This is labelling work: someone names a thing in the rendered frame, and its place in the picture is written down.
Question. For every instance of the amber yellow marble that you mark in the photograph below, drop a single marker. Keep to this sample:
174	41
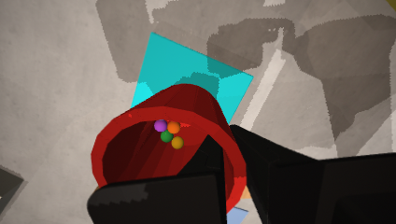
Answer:
177	142

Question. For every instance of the cream flat rectangular block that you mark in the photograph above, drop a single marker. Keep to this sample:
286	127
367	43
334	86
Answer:
9	184

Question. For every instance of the purple marble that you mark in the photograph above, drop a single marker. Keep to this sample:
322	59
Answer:
160	125

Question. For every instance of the wooden flat bar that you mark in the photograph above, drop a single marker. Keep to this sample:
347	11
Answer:
245	194

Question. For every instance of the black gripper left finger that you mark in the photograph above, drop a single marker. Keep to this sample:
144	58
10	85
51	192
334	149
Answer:
196	195

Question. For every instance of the green marble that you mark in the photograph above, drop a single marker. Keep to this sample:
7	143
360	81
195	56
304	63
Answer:
166	136

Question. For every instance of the orange marble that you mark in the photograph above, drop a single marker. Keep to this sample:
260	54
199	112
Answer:
173	127

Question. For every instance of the red cup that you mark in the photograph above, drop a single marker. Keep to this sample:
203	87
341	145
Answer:
130	148

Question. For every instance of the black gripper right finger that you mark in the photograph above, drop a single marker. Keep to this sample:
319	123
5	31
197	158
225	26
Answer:
289	187

